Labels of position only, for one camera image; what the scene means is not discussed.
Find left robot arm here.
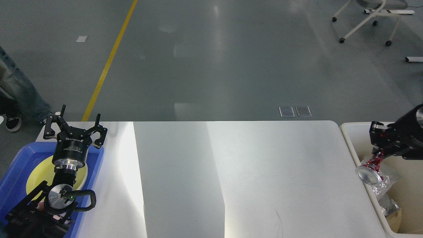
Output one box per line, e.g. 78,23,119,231
4,104,108,238

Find white plastic bin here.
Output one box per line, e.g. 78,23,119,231
340,122,423,238

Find crushed red soda can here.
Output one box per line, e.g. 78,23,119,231
355,150,385,185

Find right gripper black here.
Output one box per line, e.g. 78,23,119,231
369,104,423,160

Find person in grey trousers sneakers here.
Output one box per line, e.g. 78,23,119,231
0,48,52,133

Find brown paper bag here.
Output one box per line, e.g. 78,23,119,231
385,208,402,233

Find white furniture leg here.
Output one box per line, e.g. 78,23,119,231
405,56,423,63

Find pink mug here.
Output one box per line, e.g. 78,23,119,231
37,201,45,212

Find floor outlet plate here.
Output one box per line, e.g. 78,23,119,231
295,106,312,117
279,106,295,118

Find left floor outlet plate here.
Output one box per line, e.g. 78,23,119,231
279,106,295,118

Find white rolling chair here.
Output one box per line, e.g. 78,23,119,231
331,0,415,47

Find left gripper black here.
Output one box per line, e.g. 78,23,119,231
43,104,108,171

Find right floor outlet plate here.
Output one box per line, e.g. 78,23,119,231
295,106,312,117

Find yellow plastic plate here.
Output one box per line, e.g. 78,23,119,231
26,155,78,194

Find foil tray with paper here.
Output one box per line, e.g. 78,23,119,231
378,193,401,217

